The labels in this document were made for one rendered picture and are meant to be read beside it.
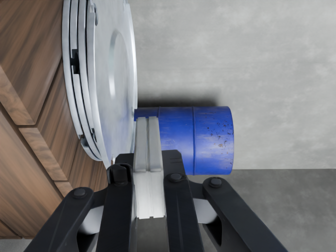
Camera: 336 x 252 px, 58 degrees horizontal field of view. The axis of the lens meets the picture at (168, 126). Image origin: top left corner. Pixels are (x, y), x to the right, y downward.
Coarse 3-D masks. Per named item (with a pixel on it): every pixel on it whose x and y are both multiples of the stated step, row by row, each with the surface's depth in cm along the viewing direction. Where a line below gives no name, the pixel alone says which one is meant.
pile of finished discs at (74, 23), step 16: (64, 0) 32; (80, 0) 32; (64, 16) 32; (80, 16) 32; (64, 32) 32; (80, 32) 32; (64, 48) 32; (80, 48) 32; (64, 64) 32; (80, 64) 32; (80, 80) 35; (80, 96) 33; (80, 112) 34; (80, 128) 35; (96, 144) 38
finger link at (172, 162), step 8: (168, 152) 18; (176, 152) 18; (168, 160) 17; (176, 160) 17; (168, 168) 16; (176, 168) 16; (192, 184) 15; (200, 184) 15; (192, 192) 14; (200, 192) 14; (200, 200) 14; (200, 208) 14; (208, 208) 14; (200, 216) 14; (208, 216) 14; (216, 216) 14; (216, 224) 14
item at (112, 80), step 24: (96, 0) 32; (120, 0) 46; (96, 24) 32; (120, 24) 45; (96, 48) 32; (120, 48) 42; (96, 72) 32; (120, 72) 42; (96, 96) 30; (120, 96) 42; (96, 120) 31; (120, 120) 44; (120, 144) 44
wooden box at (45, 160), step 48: (0, 0) 21; (48, 0) 29; (0, 48) 21; (48, 48) 29; (0, 96) 23; (48, 96) 29; (0, 144) 28; (48, 144) 28; (0, 192) 36; (48, 192) 36
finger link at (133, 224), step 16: (112, 176) 14; (128, 176) 15; (112, 192) 14; (128, 192) 14; (112, 208) 13; (128, 208) 13; (112, 224) 12; (128, 224) 12; (112, 240) 11; (128, 240) 11
